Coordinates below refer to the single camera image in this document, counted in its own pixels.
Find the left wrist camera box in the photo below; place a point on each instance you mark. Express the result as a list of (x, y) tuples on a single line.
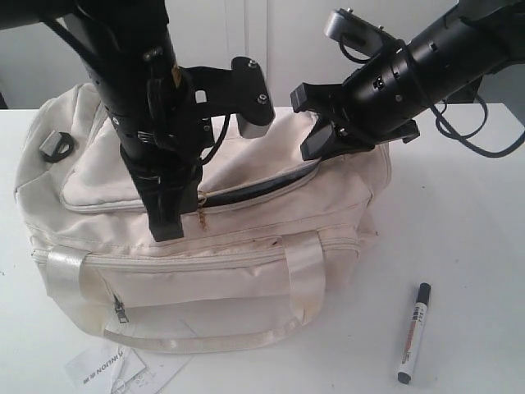
[(241, 91)]

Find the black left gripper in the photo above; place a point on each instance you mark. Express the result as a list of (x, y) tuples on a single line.
[(160, 144)]

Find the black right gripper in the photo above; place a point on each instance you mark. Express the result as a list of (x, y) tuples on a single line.
[(375, 105)]

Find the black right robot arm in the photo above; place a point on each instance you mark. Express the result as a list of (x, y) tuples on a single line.
[(471, 40)]

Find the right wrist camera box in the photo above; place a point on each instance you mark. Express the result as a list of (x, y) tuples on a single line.
[(356, 33)]

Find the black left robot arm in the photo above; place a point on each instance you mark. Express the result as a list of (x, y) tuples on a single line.
[(151, 102)]

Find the white whiteboard marker black cap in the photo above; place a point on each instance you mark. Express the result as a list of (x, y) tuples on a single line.
[(414, 338)]

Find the white paper hang tag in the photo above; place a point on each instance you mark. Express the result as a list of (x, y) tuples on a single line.
[(111, 368)]

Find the cream fabric duffel bag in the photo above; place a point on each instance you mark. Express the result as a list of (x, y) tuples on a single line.
[(272, 233)]

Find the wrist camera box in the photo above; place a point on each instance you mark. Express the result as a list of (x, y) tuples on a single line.
[(241, 91), (356, 33)]

